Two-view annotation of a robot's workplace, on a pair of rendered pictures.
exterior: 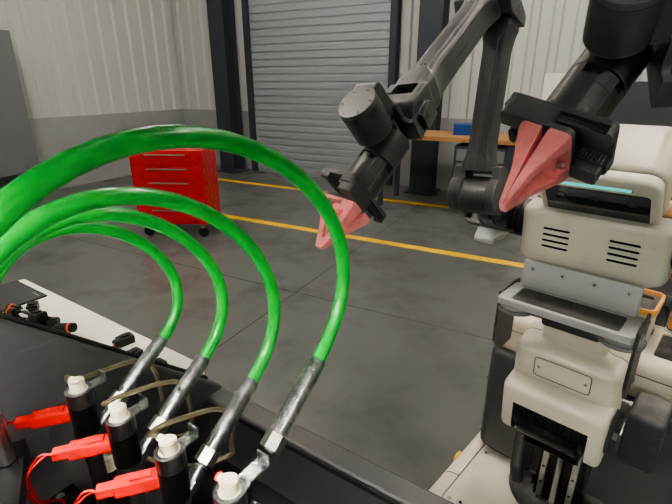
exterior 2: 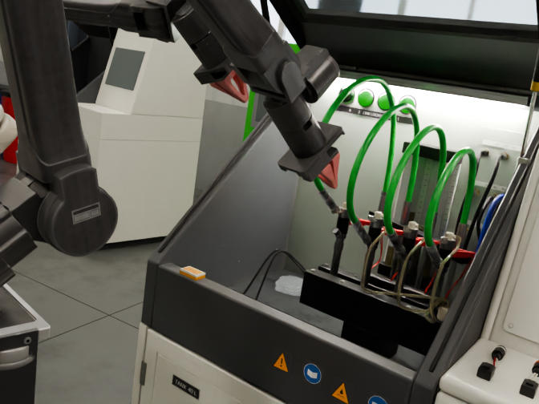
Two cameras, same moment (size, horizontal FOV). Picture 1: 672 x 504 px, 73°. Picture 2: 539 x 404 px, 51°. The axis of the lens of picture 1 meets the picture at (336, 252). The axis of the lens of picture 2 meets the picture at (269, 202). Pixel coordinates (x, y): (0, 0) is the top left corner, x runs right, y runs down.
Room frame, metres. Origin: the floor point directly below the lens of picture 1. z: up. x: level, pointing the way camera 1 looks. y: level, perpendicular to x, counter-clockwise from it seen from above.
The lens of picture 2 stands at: (1.53, -0.07, 1.41)
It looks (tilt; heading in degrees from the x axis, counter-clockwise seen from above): 13 degrees down; 181
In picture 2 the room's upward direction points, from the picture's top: 9 degrees clockwise
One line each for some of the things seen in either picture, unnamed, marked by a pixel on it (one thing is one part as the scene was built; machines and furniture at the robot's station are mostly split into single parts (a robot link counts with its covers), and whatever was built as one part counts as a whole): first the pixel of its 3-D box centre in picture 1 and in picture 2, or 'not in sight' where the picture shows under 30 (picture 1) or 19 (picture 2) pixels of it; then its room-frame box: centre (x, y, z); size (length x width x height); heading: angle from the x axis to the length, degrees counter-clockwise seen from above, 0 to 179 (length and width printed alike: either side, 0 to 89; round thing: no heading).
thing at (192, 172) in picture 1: (178, 190); not in sight; (4.51, 1.61, 0.43); 0.70 x 0.46 x 0.86; 87
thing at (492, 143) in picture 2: not in sight; (492, 195); (0.20, 0.44, 1.20); 0.13 x 0.03 x 0.31; 56
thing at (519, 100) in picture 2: not in sight; (416, 86); (0.07, 0.24, 1.43); 0.54 x 0.03 x 0.02; 56
